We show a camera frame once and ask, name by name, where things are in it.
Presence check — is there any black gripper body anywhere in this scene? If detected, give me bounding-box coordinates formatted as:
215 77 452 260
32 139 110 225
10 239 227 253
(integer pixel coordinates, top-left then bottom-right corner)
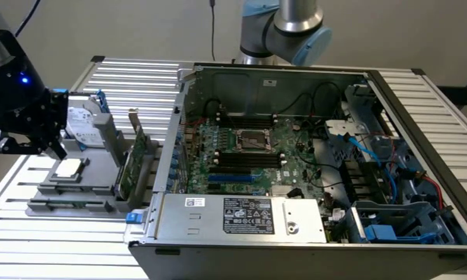
0 54 70 153

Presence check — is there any green RAM stick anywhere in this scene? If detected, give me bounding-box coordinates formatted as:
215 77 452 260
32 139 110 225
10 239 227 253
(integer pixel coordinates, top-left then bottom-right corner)
29 198 106 209

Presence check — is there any black RAM slot bank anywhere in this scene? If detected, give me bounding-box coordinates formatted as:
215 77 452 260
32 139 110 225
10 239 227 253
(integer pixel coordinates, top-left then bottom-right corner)
213 149 288 169
213 111 277 128

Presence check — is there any silver CPU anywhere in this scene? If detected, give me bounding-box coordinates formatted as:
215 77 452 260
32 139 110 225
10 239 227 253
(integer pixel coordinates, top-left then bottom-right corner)
52 159 88 179

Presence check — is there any grey parts rack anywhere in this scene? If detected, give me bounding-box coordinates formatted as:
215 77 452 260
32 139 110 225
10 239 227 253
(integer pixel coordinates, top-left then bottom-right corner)
25 113 160 217

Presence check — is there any hard disk with blue caddy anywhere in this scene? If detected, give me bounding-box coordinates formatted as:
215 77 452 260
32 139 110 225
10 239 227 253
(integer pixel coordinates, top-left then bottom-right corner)
62 89 110 150

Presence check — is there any green graphics card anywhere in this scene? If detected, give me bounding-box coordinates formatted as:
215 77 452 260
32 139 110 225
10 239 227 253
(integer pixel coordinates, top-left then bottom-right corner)
114 108 149 202

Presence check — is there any black expansion slot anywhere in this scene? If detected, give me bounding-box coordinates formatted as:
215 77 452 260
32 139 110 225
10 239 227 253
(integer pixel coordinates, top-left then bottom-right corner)
208 166 255 175

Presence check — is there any blue expansion slot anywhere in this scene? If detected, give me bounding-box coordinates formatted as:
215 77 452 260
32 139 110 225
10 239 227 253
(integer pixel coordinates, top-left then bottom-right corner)
207 173 259 184

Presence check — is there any CPU socket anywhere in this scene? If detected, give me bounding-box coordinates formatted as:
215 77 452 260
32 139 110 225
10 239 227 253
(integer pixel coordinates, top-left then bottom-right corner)
232 128 277 153

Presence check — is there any silver power supply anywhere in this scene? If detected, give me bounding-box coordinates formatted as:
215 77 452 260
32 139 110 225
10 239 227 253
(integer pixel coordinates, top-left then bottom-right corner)
152 193 328 245

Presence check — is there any silver chipset heatsink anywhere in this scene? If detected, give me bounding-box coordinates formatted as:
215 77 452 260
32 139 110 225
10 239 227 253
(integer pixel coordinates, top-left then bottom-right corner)
269 185 293 197

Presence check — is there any green motherboard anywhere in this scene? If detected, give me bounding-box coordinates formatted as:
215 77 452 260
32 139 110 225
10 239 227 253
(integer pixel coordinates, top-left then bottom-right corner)
177 113 337 200

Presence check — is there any open black PC case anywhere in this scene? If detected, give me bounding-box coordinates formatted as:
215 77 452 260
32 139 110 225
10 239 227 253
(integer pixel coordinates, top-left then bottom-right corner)
126 62 467 280

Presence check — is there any grey drive cage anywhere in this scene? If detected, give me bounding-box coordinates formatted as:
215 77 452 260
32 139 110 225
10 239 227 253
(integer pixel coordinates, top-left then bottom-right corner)
321 83 400 166

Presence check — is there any blue-grey disk bay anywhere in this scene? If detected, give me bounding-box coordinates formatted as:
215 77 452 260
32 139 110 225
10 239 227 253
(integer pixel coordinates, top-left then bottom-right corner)
348 199 455 245

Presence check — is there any blue cable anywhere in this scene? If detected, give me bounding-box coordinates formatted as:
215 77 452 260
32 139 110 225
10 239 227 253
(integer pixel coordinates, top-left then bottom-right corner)
13 0 42 38

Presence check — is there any black hanging cable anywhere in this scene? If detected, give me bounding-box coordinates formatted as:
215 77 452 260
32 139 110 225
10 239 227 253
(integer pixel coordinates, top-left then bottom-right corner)
207 0 220 61

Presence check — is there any black looped wire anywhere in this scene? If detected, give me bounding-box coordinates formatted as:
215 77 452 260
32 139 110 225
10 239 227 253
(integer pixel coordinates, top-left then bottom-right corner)
275 81 343 118

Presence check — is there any blue SATA wire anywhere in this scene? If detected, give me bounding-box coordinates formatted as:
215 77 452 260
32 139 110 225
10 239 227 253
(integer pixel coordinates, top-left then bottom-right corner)
340 131 383 167

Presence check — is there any red wire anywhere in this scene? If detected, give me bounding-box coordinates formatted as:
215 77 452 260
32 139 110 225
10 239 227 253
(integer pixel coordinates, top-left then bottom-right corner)
419 171 447 207

